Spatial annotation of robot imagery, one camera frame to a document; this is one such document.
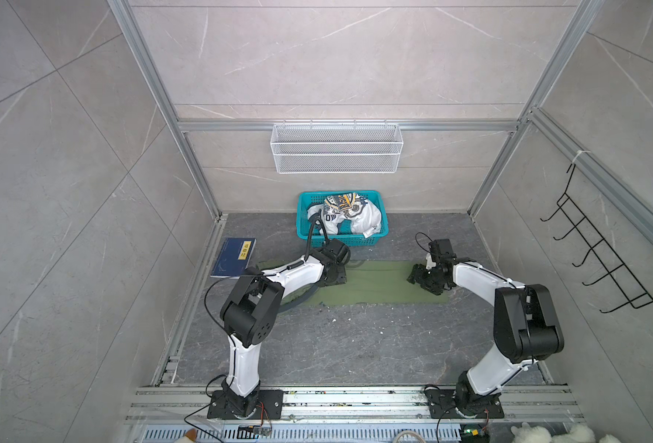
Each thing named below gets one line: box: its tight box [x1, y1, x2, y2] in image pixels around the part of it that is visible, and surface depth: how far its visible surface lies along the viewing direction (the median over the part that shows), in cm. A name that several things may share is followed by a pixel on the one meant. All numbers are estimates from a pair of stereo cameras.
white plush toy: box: [510, 421, 623, 443], surface depth 64 cm
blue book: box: [210, 237, 258, 279], surface depth 107 cm
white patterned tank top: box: [307, 191, 382, 239], surface depth 109 cm
